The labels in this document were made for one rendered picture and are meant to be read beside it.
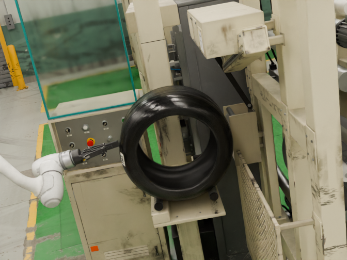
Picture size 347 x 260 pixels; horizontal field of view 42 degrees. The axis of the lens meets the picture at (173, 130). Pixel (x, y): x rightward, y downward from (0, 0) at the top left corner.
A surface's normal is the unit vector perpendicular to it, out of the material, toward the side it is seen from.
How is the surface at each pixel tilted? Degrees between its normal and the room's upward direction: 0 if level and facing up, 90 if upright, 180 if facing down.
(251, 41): 72
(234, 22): 90
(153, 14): 90
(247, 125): 90
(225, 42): 90
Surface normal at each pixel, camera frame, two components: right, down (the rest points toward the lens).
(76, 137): 0.06, 0.33
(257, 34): 0.00, 0.03
